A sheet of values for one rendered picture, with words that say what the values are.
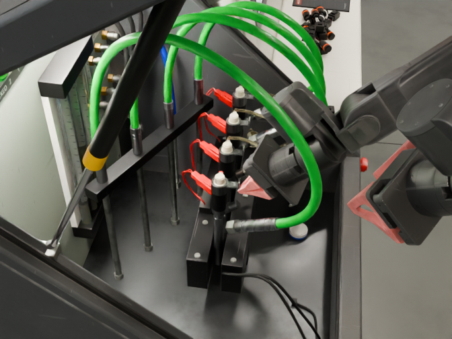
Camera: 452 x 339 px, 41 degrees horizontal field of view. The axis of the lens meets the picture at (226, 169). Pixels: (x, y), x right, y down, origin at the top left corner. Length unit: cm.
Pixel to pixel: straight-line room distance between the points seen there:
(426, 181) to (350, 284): 55
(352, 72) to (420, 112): 103
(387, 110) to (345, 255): 39
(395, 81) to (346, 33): 86
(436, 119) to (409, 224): 15
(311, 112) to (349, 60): 75
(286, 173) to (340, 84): 63
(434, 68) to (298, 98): 18
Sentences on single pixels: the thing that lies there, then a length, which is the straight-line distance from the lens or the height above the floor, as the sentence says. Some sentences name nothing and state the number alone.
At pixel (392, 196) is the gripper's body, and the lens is 59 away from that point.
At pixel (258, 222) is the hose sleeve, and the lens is 87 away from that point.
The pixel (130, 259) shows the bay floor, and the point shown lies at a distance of 128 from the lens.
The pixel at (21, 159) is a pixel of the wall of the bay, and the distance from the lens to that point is 94.
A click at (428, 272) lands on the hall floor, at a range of 242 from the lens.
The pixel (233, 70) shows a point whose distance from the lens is 73.
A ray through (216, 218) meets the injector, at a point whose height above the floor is 105.
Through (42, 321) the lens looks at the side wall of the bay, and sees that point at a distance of 74.
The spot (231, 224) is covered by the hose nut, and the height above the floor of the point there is 115.
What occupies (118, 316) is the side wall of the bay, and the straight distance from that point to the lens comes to 70.
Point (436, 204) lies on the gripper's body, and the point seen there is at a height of 143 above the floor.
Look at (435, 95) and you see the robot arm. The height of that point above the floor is 154.
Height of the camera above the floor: 183
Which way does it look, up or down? 44 degrees down
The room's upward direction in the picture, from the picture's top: 1 degrees clockwise
